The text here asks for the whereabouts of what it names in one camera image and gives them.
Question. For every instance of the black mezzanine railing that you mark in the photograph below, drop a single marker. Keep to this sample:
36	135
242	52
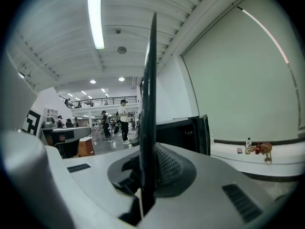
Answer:
100	101

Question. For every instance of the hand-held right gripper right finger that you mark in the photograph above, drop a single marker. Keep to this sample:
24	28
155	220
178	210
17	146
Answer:
152	128

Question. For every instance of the small ceiling sensor box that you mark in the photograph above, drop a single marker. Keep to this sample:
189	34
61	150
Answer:
118	31

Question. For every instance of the pink phone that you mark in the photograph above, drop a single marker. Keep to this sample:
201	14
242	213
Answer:
239	150

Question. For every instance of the pale green roller blind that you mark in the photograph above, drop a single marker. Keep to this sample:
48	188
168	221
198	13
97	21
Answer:
238	80

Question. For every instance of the white ledge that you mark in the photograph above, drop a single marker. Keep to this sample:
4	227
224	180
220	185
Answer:
281	160

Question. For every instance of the checkered floor sign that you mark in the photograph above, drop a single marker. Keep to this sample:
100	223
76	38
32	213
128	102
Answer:
96	133

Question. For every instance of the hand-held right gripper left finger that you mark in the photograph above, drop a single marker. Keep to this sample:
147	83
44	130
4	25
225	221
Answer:
145	128

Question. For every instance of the round ceiling speaker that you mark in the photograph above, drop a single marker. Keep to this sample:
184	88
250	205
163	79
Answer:
121	49

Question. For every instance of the green label drink bottle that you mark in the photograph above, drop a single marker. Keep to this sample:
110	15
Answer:
248	147

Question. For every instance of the red drink bottle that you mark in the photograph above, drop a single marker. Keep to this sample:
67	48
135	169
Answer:
258	148

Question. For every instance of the round ceiling light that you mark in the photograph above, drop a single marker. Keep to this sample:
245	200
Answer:
93	81
121	79

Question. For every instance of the long ceiling tube light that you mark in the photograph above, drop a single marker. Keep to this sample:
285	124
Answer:
95	18

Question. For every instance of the grey work table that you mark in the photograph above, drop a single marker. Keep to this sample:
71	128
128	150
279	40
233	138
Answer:
66	132

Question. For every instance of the metal bucket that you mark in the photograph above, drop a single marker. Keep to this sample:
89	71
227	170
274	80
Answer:
134	138

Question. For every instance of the brown leather bag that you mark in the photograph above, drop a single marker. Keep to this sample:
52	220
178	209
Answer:
266	148

